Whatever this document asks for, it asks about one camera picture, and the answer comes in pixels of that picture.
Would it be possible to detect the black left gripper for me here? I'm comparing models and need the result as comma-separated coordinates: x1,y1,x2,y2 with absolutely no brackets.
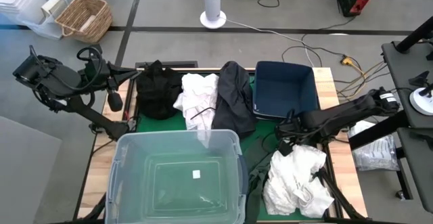
99,58,140,90

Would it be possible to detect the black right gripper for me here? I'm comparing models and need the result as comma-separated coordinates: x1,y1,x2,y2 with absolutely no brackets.
275,125,306,158

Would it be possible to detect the charcoal grey garment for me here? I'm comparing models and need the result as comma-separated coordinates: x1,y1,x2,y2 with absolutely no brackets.
212,60,258,139

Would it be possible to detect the white garment with black strap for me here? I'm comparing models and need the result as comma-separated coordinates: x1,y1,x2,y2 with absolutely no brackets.
173,72,221,132

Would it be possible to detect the dark green garment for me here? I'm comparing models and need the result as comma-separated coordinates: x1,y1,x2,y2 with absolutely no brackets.
242,135,279,224

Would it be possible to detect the navy blue fabric bin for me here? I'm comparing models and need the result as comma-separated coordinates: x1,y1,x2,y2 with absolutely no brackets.
252,60,319,120

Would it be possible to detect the green table mat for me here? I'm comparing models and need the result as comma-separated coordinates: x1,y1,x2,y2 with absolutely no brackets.
135,68,326,222

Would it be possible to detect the wicker basket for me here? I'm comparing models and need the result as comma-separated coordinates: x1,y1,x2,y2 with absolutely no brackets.
54,0,114,45

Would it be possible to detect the plastic bag with white contents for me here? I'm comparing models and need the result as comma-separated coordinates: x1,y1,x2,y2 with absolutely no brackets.
347,119,401,172

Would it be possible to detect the beige cardboard box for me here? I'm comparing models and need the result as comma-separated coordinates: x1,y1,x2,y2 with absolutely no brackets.
41,0,66,18

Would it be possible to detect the white tower fan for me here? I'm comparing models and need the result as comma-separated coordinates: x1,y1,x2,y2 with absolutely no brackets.
199,0,227,30

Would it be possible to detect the large clear plastic bin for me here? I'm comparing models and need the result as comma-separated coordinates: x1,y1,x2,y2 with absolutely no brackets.
104,129,250,224

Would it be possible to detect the black side table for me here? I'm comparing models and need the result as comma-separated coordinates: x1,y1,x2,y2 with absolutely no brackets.
348,41,433,215

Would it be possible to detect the white round lamp base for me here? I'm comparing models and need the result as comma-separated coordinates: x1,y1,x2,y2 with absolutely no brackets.
409,86,433,117

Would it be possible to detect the black slanted stand pole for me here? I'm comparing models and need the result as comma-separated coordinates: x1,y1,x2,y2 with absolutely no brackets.
394,16,433,54

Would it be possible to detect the black aluminium table frame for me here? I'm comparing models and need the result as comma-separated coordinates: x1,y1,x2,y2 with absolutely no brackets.
123,66,369,224

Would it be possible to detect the black strap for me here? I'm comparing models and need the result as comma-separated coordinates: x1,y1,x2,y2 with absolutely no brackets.
190,106,218,120

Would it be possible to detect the white fan cable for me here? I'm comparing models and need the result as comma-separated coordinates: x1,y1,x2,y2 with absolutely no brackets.
224,18,316,68

